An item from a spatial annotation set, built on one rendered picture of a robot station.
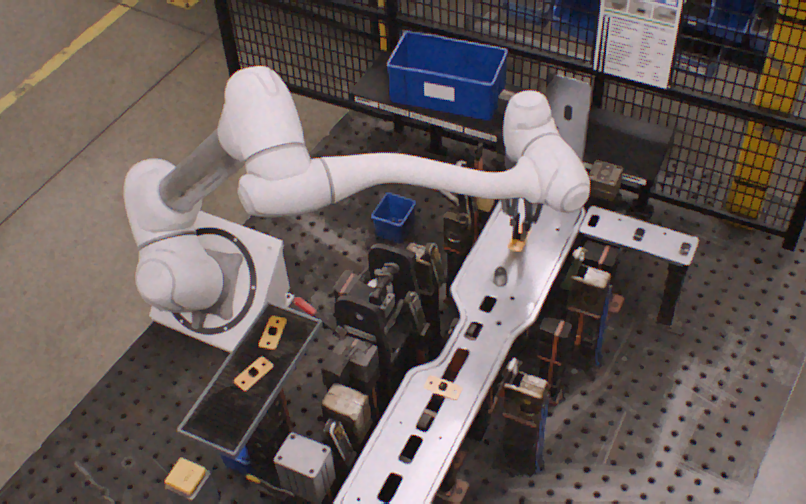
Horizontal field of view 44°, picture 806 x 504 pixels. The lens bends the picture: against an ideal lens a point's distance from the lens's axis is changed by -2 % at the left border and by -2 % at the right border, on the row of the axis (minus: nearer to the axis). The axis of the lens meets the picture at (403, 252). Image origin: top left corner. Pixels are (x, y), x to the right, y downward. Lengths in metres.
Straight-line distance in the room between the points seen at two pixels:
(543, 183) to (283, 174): 0.54
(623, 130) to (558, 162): 0.73
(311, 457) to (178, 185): 0.75
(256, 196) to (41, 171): 2.54
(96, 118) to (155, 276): 2.22
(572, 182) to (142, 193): 1.08
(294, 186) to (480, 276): 0.62
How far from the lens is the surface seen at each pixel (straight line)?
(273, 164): 2.10
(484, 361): 2.37
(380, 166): 2.16
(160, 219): 2.59
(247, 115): 2.13
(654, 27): 2.73
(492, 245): 2.59
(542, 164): 2.16
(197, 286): 2.61
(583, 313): 2.56
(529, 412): 2.34
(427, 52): 3.00
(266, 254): 2.73
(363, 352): 2.29
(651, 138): 2.86
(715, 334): 2.87
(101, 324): 3.90
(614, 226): 2.66
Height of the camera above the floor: 2.94
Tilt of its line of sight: 49 degrees down
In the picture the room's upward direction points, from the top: 4 degrees counter-clockwise
